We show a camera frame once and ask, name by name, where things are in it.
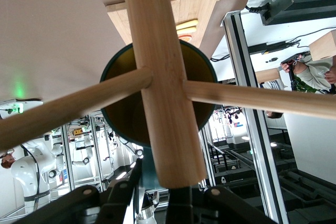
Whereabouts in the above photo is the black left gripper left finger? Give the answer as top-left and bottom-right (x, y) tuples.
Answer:
(13, 158), (144, 224)

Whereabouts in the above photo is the yellow plastic fork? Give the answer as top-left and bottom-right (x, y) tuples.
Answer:
(175, 18), (199, 30)

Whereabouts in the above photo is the bamboo cutting board metal handle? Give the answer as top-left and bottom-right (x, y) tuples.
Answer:
(104, 0), (220, 49)

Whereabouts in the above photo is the person in grey-green sweater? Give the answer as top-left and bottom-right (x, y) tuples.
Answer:
(279, 57), (336, 94)

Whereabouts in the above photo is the wooden mug tree rack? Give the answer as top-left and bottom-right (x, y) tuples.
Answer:
(0, 0), (336, 189)

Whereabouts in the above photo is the aluminium cell post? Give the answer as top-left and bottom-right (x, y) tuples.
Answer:
(223, 10), (289, 224)

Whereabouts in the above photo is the wooden box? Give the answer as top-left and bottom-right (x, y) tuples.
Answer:
(309, 30), (336, 61)

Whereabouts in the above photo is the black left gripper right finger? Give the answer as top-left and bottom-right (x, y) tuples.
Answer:
(167, 186), (271, 224)

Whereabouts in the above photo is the teal cup yellow inside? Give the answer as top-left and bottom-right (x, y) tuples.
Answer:
(99, 39), (218, 192)

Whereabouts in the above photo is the background aluminium frame rack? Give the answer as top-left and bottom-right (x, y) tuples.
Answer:
(62, 113), (118, 190)

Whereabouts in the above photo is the yellow plastic knife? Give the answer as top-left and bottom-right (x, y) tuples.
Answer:
(176, 26), (197, 36)

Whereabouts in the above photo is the person with dark hair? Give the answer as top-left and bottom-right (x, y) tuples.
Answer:
(265, 110), (285, 120)

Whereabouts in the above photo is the person with red hair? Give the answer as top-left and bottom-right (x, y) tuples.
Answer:
(0, 153), (16, 170)

